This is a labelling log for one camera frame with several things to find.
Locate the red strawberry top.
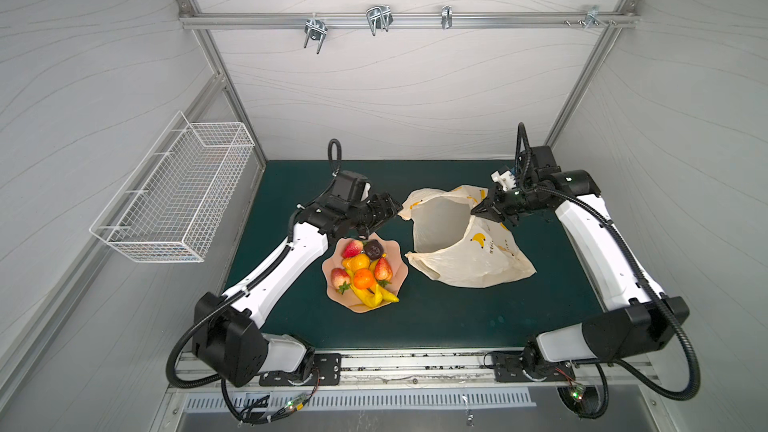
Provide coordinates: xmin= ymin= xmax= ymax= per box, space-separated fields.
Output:
xmin=342 ymin=240 xmax=364 ymax=259

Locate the dark brown mangosteen fruit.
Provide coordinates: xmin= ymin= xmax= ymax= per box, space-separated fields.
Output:
xmin=363 ymin=240 xmax=385 ymax=261

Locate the yellow mango fruit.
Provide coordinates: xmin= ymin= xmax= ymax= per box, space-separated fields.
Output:
xmin=342 ymin=253 xmax=371 ymax=272

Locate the orange fruit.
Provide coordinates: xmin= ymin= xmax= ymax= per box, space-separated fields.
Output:
xmin=353 ymin=269 xmax=378 ymax=290

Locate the cream banana print plastic bag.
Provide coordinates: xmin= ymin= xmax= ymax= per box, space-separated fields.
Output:
xmin=399 ymin=185 xmax=536 ymax=288

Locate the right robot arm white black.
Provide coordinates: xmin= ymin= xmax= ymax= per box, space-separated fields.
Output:
xmin=472 ymin=168 xmax=701 ymax=401

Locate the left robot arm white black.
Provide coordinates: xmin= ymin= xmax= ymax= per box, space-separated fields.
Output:
xmin=165 ymin=193 xmax=402 ymax=389

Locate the red peach left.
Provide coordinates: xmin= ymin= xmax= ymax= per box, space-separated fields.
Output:
xmin=330 ymin=268 xmax=352 ymax=295

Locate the pink wavy fruit plate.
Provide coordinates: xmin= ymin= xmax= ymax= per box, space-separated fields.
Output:
xmin=322 ymin=234 xmax=408 ymax=313

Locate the green table mat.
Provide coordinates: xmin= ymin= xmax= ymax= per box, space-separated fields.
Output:
xmin=228 ymin=160 xmax=601 ymax=349

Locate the yellow banana left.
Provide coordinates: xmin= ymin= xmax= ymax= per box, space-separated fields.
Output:
xmin=351 ymin=286 xmax=383 ymax=309

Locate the yellow banana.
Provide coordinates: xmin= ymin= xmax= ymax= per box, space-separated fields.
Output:
xmin=374 ymin=285 xmax=399 ymax=305
xmin=351 ymin=286 xmax=383 ymax=309

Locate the yellow banana right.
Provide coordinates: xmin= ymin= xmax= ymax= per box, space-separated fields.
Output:
xmin=374 ymin=285 xmax=399 ymax=305

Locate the metal u-bolt clamp left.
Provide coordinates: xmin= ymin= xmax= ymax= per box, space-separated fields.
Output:
xmin=303 ymin=18 xmax=328 ymax=54

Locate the metal u-bolt clamp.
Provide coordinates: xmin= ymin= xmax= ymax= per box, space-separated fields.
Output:
xmin=303 ymin=18 xmax=328 ymax=54
xmin=365 ymin=5 xmax=393 ymax=36

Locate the metal u-bolt clamp middle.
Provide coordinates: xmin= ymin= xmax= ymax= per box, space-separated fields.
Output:
xmin=365 ymin=5 xmax=393 ymax=36

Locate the metal bolt clamp right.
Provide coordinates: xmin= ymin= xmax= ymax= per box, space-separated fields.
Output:
xmin=563 ymin=5 xmax=618 ymax=30

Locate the white vent grille strip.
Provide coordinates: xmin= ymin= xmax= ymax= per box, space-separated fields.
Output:
xmin=183 ymin=387 xmax=537 ymax=413

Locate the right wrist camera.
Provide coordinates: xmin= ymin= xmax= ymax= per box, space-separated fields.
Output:
xmin=491 ymin=168 xmax=517 ymax=192

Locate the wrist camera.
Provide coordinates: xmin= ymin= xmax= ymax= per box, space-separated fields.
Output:
xmin=491 ymin=168 xmax=517 ymax=192
xmin=331 ymin=170 xmax=370 ymax=203

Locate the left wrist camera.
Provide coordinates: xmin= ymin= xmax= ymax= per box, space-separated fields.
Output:
xmin=331 ymin=170 xmax=370 ymax=203

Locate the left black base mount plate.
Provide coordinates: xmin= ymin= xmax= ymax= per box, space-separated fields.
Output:
xmin=259 ymin=352 xmax=341 ymax=387

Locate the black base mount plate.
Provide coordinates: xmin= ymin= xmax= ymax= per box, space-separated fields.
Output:
xmin=488 ymin=348 xmax=574 ymax=383
xmin=259 ymin=352 xmax=341 ymax=387

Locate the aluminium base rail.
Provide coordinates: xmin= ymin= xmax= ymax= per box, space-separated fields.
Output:
xmin=175 ymin=348 xmax=635 ymax=388

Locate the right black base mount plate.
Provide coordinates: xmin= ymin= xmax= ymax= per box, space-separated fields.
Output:
xmin=488 ymin=348 xmax=574 ymax=383

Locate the white wire basket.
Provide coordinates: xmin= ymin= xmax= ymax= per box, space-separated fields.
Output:
xmin=89 ymin=111 xmax=254 ymax=263

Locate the small metal bracket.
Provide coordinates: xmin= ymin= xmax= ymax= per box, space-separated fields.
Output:
xmin=441 ymin=5 xmax=453 ymax=30

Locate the aluminium crossbar rail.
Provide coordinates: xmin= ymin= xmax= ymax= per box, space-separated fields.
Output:
xmin=180 ymin=9 xmax=641 ymax=30

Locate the right black base cable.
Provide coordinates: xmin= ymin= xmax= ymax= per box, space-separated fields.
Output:
xmin=556 ymin=362 xmax=611 ymax=420

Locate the black base cable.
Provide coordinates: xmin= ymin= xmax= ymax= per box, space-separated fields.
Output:
xmin=556 ymin=362 xmax=611 ymax=420
xmin=219 ymin=365 xmax=322 ymax=425

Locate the left black base cable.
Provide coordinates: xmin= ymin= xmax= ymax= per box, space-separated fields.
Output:
xmin=219 ymin=365 xmax=322 ymax=425

